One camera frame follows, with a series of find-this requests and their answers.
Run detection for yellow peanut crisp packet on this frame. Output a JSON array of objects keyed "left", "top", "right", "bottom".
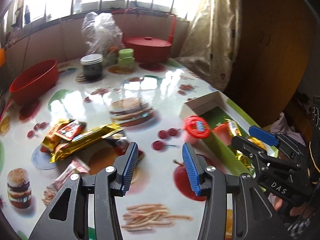
[{"left": 232, "top": 136, "right": 267, "bottom": 172}]

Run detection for long gold snack bar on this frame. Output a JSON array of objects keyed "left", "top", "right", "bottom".
[{"left": 225, "top": 118, "right": 242, "bottom": 137}]

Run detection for red-lidded jelly cup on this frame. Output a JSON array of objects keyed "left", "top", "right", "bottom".
[{"left": 183, "top": 115, "right": 210, "bottom": 144}]

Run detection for person's right hand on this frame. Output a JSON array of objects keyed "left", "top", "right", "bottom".
[{"left": 269, "top": 194, "right": 315, "bottom": 218}]

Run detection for pile of clothes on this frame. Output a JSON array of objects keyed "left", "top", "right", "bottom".
[{"left": 270, "top": 112, "right": 306, "bottom": 146}]

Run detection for white green cardboard box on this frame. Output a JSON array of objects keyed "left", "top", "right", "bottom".
[{"left": 180, "top": 91, "right": 257, "bottom": 176}]

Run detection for pink white snack packet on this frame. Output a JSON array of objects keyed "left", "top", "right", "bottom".
[{"left": 46, "top": 157, "right": 90, "bottom": 192}]

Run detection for long gold snack pack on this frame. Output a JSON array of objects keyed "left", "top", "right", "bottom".
[{"left": 50, "top": 123, "right": 123, "bottom": 163}]

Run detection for gold wrapped candies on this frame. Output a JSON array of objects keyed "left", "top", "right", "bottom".
[{"left": 40, "top": 119, "right": 70, "bottom": 153}]

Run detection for red snack packet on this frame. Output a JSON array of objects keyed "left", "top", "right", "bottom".
[{"left": 54, "top": 120, "right": 87, "bottom": 141}]

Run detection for floral curtain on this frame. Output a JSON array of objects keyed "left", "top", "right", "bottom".
[{"left": 176, "top": 0, "right": 242, "bottom": 91}]

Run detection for red plastic bowl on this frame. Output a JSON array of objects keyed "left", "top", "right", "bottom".
[{"left": 9, "top": 59, "right": 59, "bottom": 106}]

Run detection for red lidded basket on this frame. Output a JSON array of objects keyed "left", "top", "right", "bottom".
[{"left": 122, "top": 12, "right": 177, "bottom": 64}]

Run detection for green cream jar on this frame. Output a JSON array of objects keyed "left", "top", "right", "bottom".
[{"left": 118, "top": 48, "right": 135, "bottom": 68}]

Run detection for dark jar white lid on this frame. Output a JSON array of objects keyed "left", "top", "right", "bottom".
[{"left": 80, "top": 54, "right": 103, "bottom": 81}]

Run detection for orange container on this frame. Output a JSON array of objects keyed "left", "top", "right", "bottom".
[{"left": 0, "top": 48, "right": 6, "bottom": 67}]

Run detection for clear plastic bag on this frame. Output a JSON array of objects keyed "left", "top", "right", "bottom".
[{"left": 81, "top": 12, "right": 124, "bottom": 57}]

